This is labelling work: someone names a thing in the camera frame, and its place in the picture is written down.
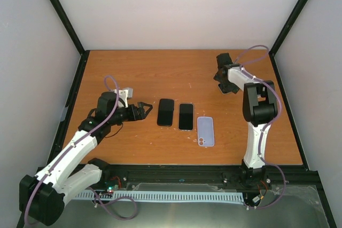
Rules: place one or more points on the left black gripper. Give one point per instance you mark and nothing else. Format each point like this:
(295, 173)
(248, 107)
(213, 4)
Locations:
(134, 116)

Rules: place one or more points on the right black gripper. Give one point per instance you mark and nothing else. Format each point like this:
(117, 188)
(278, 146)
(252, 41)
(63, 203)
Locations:
(216, 77)

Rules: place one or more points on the black phone case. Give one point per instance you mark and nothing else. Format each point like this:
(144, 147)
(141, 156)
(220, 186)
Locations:
(165, 99)

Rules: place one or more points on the dark blue phone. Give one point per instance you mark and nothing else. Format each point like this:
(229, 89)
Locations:
(165, 111)

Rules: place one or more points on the blue smartphone black screen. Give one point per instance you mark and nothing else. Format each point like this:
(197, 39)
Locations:
(186, 116)

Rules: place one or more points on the lavender phone case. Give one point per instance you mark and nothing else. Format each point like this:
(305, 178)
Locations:
(205, 131)

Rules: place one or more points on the white phone black screen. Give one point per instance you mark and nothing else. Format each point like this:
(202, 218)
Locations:
(226, 88)

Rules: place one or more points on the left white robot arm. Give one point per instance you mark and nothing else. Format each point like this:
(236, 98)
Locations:
(44, 196)

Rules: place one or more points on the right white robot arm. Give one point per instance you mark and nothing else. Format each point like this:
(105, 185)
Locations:
(261, 107)

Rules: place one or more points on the left controller board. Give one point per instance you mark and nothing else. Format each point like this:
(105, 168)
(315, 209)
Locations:
(113, 184)

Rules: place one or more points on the right controller wiring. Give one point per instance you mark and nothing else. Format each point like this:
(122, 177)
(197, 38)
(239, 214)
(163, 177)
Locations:
(260, 192)

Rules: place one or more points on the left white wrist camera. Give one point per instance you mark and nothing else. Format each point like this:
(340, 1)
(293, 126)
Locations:
(124, 95)

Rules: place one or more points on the right black table rail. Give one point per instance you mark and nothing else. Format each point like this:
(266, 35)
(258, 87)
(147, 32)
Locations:
(289, 112)

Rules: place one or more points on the black table rail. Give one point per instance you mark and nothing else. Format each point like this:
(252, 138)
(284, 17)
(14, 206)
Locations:
(63, 126)
(289, 112)

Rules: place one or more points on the left black table rail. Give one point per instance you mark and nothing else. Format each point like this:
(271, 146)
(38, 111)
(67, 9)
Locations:
(63, 126)

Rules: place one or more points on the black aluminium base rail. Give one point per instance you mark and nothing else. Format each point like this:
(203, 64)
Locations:
(225, 177)

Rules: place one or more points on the light blue cable duct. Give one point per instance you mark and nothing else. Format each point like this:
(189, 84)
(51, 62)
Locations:
(176, 197)

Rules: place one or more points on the right black frame post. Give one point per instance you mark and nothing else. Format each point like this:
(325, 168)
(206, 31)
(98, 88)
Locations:
(295, 13)

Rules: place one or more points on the black frame post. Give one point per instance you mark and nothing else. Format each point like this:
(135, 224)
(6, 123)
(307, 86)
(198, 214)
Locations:
(295, 13)
(67, 25)

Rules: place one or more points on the left black frame post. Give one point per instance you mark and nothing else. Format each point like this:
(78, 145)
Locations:
(67, 25)

